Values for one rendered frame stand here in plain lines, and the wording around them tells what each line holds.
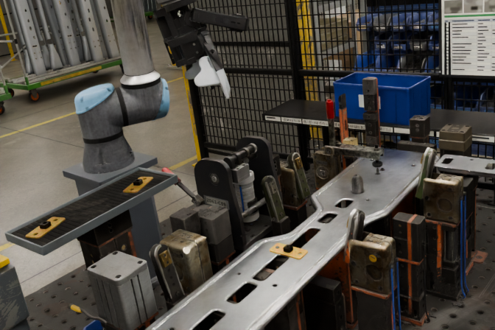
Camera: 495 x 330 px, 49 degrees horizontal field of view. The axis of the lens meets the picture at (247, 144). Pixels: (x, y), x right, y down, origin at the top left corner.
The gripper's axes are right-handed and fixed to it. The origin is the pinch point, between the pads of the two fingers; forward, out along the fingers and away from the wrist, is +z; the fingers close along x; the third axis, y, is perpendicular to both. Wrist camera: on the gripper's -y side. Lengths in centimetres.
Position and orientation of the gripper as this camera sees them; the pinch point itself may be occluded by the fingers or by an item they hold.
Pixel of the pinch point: (223, 93)
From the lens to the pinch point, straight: 110.3
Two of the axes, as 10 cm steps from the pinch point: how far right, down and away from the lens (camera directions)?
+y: -9.1, 3.9, -1.6
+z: 3.3, 9.0, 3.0
